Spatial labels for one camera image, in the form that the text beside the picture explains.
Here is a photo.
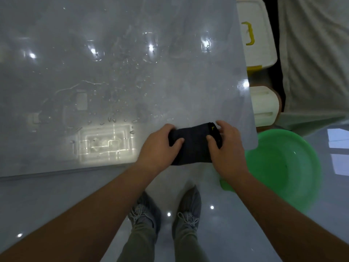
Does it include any person's right hand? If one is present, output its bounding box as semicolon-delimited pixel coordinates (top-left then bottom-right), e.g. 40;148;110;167
206;120;250;183

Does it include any person's left hand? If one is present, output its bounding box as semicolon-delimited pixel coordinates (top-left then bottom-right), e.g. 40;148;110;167
135;123;185;174

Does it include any dark cloth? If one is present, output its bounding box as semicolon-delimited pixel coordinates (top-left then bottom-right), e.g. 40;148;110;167
168;122;223;166

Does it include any person's left forearm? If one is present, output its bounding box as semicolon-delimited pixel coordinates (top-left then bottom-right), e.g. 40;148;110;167
0;160;161;262

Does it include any person's right forearm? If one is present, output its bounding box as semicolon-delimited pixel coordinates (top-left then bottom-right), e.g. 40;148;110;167
222;172;349;262

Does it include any person's right grey sneaker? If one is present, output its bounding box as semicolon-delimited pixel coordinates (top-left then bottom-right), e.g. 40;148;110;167
172;185;202;238

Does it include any person's grey sneaker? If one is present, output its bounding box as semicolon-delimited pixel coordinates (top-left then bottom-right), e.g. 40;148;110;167
128;191;162;232
172;185;202;238

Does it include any white plastic container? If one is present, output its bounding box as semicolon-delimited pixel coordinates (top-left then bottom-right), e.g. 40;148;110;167
249;86;281;128

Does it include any person's left grey sneaker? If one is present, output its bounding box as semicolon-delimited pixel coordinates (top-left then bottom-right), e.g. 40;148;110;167
128;191;162;232

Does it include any green plastic basin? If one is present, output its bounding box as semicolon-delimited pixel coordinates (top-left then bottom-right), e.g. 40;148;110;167
220;129;322;214

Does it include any person's right trouser leg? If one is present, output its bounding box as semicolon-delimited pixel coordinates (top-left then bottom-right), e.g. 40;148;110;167
173;229;209;262

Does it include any person's trouser leg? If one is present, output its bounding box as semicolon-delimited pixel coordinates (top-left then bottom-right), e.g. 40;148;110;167
173;229;209;262
117;224;159;262

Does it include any person's left trouser leg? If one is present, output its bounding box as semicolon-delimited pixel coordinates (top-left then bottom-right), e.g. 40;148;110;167
117;224;159;262

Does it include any grey fabric sheet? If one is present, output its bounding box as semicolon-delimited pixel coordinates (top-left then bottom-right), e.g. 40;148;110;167
278;0;349;135

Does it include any white box with yellow handle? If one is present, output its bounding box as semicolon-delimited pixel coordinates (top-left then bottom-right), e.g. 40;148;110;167
236;0;278;77

